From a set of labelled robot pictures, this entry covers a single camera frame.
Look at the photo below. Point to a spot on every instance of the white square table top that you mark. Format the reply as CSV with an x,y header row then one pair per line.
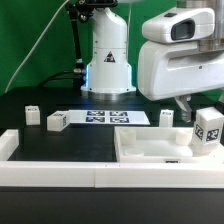
x,y
160,145

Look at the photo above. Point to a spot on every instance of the black camera stand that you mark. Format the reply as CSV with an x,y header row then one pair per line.
x,y
81,11

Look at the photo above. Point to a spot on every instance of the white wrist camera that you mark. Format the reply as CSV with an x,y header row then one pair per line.
x,y
180,25

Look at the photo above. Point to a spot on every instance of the white tag sheet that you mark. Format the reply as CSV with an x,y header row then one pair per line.
x,y
109,117

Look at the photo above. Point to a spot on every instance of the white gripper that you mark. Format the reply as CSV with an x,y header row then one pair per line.
x,y
176,70

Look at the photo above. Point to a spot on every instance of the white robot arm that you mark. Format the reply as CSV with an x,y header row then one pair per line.
x,y
109,74

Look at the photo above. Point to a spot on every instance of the white U-shaped obstacle fence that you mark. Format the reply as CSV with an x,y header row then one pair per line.
x,y
103,175

